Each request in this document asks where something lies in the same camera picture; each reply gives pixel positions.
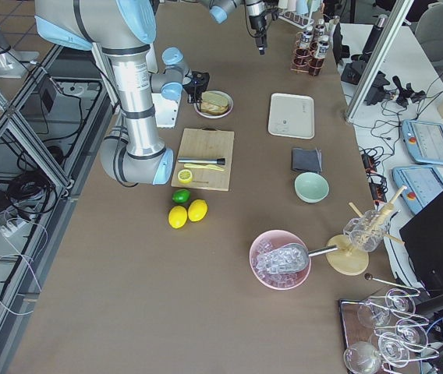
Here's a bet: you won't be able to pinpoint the yellow lemon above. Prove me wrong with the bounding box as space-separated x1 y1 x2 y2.
187 199 208 222
168 206 188 229

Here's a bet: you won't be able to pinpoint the green lime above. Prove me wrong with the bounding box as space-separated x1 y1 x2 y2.
172 189 190 204

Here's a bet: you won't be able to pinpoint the yellow lemon upper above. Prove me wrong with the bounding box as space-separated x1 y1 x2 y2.
187 199 208 222

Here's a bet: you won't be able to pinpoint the wooden cup stand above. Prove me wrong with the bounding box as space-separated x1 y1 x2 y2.
326 185 407 276

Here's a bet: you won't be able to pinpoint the white round plate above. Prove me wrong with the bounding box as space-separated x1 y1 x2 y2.
194 90 233 118

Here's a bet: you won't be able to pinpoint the tea bottle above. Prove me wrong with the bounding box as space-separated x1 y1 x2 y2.
314 35 329 76
313 19 325 42
296 30 313 65

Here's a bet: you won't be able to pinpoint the blue teach pendant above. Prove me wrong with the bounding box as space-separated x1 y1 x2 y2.
401 120 443 165
392 164 443 214

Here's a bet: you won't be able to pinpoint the mint green bowl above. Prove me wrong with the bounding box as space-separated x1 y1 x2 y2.
294 172 330 203

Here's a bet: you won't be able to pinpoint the black monitor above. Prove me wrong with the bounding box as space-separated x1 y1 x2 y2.
400 191 443 291

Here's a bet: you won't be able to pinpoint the yellow lemon lower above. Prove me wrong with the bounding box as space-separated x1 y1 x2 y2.
168 206 188 229

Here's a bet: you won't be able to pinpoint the copper wire bottle rack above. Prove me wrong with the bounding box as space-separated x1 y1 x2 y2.
290 32 321 76

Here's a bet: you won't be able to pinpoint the half lemon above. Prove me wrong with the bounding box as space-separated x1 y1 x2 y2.
177 168 193 185

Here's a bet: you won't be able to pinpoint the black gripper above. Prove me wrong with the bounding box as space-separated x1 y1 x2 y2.
184 71 210 104
247 13 268 55

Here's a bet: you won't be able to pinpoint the white cup rack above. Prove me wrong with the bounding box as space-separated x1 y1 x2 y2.
278 0 323 29

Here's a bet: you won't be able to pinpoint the blue teach pendant far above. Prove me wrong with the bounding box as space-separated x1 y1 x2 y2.
401 120 443 165

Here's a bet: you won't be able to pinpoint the grey folded cloth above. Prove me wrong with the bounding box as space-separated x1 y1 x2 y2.
291 147 322 173

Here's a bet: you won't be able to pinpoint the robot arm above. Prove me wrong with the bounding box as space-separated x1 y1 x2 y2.
200 0 280 55
35 1 209 185

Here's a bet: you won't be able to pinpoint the steel muddler black tip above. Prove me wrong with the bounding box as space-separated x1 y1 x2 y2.
177 157 226 166

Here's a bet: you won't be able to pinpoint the blue teach pendant near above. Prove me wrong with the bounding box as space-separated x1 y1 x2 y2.
392 164 443 214

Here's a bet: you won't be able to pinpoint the bamboo cutting board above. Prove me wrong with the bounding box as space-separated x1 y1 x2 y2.
171 129 235 192

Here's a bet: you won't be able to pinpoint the pink bowl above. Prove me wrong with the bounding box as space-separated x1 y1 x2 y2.
249 230 311 291

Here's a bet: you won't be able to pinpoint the cream rabbit tray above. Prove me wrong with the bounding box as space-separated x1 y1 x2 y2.
268 93 315 139

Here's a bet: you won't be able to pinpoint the metal ice scoop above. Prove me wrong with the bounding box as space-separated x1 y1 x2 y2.
265 243 338 274

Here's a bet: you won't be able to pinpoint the wine glass tray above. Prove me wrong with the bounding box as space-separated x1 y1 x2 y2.
338 288 439 373

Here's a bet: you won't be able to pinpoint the clear plastic ice cubes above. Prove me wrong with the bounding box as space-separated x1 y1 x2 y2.
250 242 310 288

